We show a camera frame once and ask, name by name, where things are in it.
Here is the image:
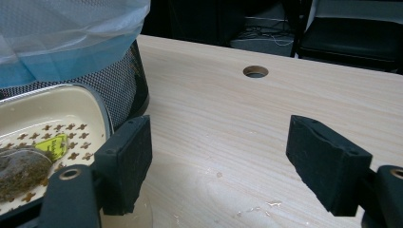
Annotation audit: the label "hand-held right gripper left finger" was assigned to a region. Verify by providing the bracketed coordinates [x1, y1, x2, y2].
[93, 114, 154, 217]

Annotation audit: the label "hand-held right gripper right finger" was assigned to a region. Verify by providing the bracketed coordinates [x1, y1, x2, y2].
[285, 114, 374, 218]

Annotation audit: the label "black mesh trash bin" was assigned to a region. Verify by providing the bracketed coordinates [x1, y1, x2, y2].
[0, 39, 151, 130]

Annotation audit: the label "white strainer basket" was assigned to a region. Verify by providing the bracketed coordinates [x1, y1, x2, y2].
[0, 83, 115, 220]

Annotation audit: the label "brown tea bag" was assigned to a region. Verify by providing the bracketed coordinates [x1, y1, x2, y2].
[0, 133, 69, 202]

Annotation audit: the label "blue plastic bin bag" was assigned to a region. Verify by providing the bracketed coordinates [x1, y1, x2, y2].
[0, 0, 152, 90]

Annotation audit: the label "black folding chair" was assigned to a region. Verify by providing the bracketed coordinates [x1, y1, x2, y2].
[297, 0, 403, 73]

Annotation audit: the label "white floor cables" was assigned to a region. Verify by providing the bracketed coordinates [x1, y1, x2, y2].
[242, 24, 295, 48]

